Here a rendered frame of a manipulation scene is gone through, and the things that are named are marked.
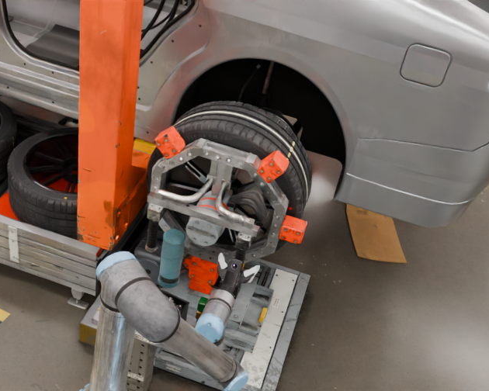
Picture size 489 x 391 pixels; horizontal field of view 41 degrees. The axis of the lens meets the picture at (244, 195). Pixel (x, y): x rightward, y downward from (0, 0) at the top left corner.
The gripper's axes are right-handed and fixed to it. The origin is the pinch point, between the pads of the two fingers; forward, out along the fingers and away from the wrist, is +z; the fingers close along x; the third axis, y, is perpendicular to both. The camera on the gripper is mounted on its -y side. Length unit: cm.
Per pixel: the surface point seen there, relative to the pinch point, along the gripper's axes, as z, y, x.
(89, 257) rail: 20, 48, -70
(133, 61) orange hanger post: 22, -53, -56
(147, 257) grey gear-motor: 28, 44, -45
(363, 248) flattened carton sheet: 128, 82, 52
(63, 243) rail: 20, 44, -83
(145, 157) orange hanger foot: 61, 15, -63
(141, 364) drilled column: -15, 60, -28
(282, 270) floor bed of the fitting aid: 82, 75, 12
